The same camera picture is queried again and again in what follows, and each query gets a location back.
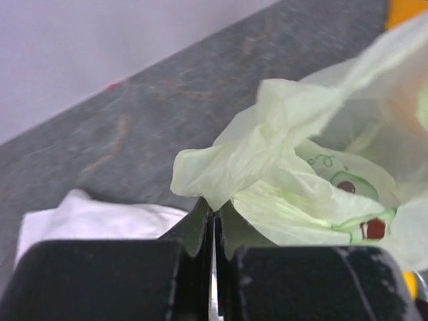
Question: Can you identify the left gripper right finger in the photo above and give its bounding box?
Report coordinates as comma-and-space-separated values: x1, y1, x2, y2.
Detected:
214, 203, 423, 320

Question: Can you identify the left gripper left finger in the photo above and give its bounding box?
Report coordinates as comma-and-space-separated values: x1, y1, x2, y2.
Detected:
1, 199, 213, 320

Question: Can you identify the light green plastic bag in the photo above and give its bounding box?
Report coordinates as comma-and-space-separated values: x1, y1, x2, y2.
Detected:
171, 13, 427, 271

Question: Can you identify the white folded towel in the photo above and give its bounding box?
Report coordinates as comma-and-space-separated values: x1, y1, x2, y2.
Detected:
15, 189, 188, 263

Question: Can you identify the orange folded cloth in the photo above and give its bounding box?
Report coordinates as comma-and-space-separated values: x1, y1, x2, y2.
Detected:
385, 0, 428, 30

